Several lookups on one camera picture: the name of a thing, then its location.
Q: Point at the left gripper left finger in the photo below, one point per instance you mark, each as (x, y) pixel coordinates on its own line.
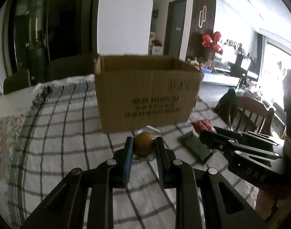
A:
(84, 199)

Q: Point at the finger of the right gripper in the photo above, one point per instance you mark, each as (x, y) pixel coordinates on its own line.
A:
(219, 145)
(241, 135)

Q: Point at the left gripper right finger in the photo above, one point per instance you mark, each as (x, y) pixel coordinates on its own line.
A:
(204, 199)

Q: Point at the red snack packet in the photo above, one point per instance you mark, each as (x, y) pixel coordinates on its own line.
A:
(203, 125)

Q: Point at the brown round pastry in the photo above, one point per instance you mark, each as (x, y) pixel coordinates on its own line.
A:
(144, 144)

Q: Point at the dark green flat packet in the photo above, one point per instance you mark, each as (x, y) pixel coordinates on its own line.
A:
(193, 144)

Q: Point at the black garment on chair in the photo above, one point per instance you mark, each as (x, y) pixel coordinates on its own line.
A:
(225, 104)

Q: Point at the wooden dining chair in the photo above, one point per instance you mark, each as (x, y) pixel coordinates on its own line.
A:
(248, 114)

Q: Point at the white low tv cabinet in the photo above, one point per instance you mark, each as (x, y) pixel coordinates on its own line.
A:
(220, 79)

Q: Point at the grey checked tablecloth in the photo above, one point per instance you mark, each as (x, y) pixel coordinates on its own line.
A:
(63, 131)

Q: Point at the brown cardboard box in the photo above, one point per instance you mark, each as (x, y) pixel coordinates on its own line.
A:
(134, 91)

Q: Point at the red balloon decoration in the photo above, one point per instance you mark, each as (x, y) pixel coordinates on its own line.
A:
(212, 42)

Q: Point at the floral table runner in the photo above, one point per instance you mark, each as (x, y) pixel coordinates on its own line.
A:
(10, 128)

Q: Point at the dark chair back right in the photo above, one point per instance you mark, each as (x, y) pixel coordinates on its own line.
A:
(73, 66)

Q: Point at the dark chair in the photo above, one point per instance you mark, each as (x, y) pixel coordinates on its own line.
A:
(17, 81)
(73, 66)

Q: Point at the dark chair back left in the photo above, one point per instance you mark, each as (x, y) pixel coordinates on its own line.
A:
(17, 81)

